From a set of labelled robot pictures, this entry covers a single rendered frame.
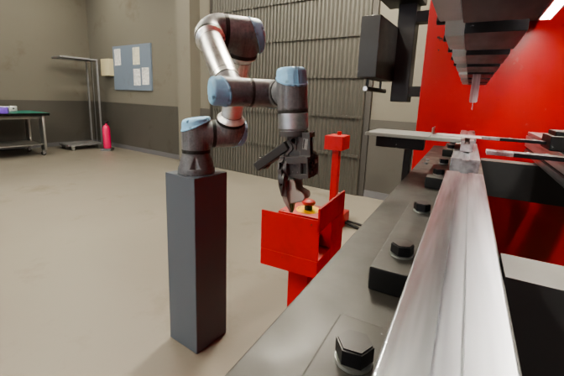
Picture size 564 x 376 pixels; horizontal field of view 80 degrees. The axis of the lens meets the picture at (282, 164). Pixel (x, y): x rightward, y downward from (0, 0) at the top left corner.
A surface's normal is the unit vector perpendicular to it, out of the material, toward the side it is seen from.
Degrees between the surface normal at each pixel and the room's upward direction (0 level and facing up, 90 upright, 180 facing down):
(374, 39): 90
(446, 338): 0
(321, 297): 0
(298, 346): 0
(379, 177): 90
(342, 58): 90
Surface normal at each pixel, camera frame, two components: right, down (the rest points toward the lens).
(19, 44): 0.82, 0.14
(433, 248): 0.04, -0.98
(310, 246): -0.46, 0.15
